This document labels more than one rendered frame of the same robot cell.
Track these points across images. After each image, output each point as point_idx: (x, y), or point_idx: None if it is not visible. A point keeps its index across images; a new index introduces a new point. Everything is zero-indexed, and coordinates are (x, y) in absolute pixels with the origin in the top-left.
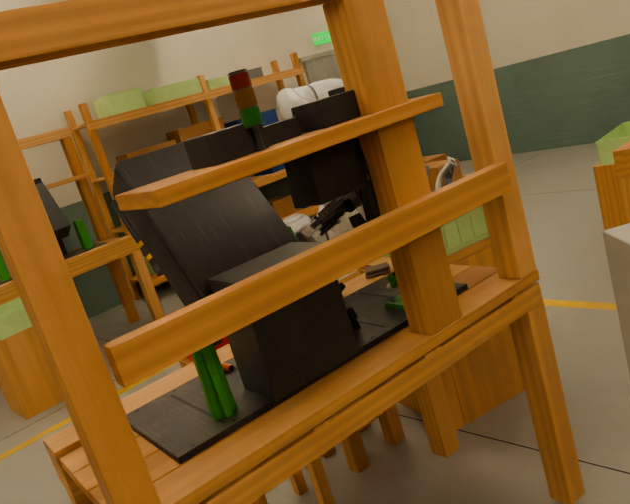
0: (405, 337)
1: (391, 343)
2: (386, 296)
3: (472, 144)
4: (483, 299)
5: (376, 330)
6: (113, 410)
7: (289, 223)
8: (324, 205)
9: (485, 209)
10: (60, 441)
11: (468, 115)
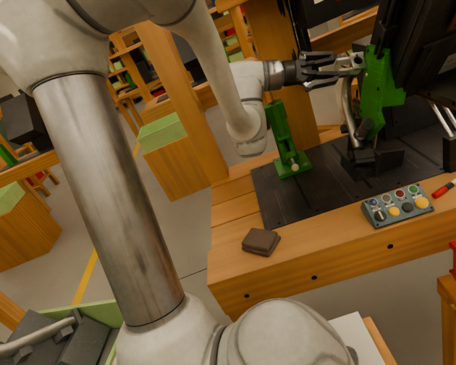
0: (327, 139)
1: (339, 137)
2: (298, 185)
3: (185, 79)
4: (261, 157)
5: (339, 142)
6: None
7: (301, 305)
8: (181, 310)
9: (208, 129)
10: None
11: (175, 55)
